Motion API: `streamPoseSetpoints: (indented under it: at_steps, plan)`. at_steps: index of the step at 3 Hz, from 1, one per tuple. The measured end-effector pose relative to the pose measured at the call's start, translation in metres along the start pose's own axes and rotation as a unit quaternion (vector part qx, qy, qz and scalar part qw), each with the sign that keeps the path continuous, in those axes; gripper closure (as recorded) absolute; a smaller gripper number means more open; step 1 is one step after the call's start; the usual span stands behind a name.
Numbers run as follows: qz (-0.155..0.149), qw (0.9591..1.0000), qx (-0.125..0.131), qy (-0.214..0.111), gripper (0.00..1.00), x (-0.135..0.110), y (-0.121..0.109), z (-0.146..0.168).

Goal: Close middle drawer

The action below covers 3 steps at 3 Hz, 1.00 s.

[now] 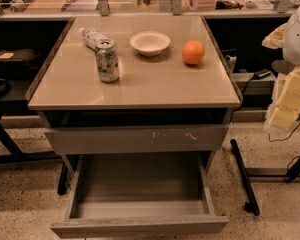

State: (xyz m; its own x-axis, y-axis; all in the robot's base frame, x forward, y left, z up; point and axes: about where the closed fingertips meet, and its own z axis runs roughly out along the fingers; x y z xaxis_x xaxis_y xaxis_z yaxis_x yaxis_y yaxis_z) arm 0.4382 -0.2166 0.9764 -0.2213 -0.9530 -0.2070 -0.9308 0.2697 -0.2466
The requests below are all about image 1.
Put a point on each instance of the orange fruit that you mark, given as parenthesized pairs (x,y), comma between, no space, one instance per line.
(193,52)

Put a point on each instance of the black table leg bar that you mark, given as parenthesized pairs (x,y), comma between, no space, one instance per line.
(251,205)

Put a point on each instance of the padded gripper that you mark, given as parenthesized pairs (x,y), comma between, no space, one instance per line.
(298,39)

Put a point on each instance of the clear plastic water bottle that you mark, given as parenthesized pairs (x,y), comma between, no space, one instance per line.
(92,37)

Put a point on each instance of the black power adapter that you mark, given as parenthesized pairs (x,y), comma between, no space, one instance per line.
(261,74)

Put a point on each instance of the grey drawer cabinet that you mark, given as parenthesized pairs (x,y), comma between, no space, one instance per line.
(151,91)

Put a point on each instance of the dark side table top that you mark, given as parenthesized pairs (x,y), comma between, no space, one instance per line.
(282,66)

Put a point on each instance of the grey drawer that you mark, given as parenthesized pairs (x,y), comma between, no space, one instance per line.
(139,195)
(136,139)

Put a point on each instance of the white paper bowl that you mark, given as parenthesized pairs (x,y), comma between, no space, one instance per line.
(149,43)

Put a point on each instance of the green white soda can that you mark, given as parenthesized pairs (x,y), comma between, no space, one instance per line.
(107,60)

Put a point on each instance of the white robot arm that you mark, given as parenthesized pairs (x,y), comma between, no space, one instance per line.
(287,37)

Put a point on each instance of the grey top drawer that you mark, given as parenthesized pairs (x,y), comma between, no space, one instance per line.
(136,139)

